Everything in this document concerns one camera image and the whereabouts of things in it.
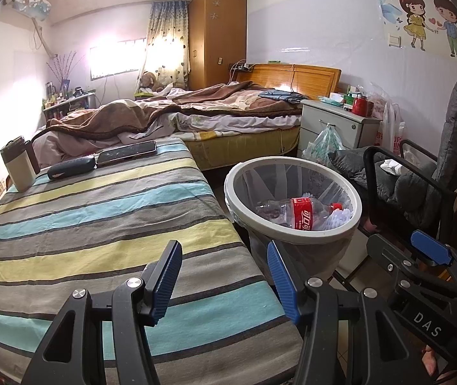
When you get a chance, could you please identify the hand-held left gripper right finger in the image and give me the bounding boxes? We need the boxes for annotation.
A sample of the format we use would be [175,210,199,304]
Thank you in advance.
[266,240,427,385]

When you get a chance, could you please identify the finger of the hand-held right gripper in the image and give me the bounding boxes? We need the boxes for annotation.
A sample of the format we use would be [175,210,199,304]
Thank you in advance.
[410,230,457,267]
[367,233,457,298]

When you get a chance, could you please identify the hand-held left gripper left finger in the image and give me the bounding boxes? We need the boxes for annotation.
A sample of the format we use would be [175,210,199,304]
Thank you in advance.
[22,240,183,385]

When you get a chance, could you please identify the white foam net sleeve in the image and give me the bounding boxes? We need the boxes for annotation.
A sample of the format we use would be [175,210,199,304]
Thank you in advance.
[327,209,353,231]

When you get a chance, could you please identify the clear bottle with red label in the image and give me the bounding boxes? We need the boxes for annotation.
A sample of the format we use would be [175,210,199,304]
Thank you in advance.
[256,196,343,232]

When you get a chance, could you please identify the white round waste bin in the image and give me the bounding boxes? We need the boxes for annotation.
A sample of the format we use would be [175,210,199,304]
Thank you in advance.
[224,157,362,285]

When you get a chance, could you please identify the person's right hand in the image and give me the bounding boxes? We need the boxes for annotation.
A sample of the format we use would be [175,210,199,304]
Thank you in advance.
[421,345,442,375]

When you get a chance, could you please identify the grey cushioned chair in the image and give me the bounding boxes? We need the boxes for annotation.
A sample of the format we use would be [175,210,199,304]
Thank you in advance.
[327,76,457,233]

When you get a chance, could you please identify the crumpled white tissue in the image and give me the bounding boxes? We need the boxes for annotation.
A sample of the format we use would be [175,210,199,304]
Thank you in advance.
[379,159,403,175]

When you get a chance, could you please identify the striped table cloth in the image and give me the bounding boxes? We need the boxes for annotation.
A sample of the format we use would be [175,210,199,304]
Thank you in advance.
[0,138,305,385]

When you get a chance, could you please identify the green printed plastic bag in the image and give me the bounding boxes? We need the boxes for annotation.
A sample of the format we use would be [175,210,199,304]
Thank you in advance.
[303,122,345,167]

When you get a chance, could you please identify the white red plastic bag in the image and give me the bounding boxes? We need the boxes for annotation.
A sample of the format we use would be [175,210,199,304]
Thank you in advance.
[377,102,406,151]

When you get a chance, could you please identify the black smartphone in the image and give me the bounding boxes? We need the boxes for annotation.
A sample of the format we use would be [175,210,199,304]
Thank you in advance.
[97,140,158,167]

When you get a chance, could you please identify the red jar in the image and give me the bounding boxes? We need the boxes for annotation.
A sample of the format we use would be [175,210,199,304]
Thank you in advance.
[351,96,369,117]

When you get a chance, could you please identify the wooden bed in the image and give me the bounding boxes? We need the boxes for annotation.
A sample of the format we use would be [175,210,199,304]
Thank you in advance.
[32,63,341,171]

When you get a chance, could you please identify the dark glasses case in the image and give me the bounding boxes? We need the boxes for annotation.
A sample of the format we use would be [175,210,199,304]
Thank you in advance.
[47,156,98,179]

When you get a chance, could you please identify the white nightstand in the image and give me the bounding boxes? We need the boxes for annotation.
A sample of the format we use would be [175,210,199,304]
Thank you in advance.
[298,99,384,157]

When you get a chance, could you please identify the teal tissue pack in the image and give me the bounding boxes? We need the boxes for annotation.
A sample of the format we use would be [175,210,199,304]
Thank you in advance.
[317,93,347,107]

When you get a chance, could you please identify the brown blanket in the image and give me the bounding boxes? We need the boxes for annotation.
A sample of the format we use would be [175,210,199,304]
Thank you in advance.
[46,80,305,137]

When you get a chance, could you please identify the blue folded cloth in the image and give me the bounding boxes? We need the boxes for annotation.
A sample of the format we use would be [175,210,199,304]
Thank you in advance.
[258,89,307,104]

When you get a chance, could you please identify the white shelf with bottles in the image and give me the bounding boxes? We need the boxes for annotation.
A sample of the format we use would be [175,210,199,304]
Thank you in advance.
[43,92,97,123]

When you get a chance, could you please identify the brown teddy bear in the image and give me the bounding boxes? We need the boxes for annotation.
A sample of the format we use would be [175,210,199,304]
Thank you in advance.
[138,71,165,94]

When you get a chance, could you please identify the bright window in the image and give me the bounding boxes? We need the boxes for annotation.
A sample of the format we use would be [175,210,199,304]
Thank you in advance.
[89,37,149,81]

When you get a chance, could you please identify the vase of bare branches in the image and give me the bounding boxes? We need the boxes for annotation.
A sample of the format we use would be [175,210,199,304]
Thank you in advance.
[46,51,87,95]

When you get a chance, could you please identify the patterned curtain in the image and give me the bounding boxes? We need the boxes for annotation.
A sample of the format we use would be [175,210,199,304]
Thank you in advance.
[144,1,191,89]

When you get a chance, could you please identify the wooden wardrobe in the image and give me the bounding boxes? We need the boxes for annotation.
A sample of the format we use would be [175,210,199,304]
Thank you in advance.
[188,0,249,91]

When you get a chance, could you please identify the air conditioner pipe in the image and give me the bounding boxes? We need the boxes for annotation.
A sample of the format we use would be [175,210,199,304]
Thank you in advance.
[32,20,58,57]

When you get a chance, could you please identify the cartoon couple wall sticker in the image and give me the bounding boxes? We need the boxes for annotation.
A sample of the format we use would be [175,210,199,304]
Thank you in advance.
[399,0,457,61]

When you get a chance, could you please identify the blue leaf wall sticker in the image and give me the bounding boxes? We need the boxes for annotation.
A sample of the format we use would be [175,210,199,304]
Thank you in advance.
[377,0,406,22]

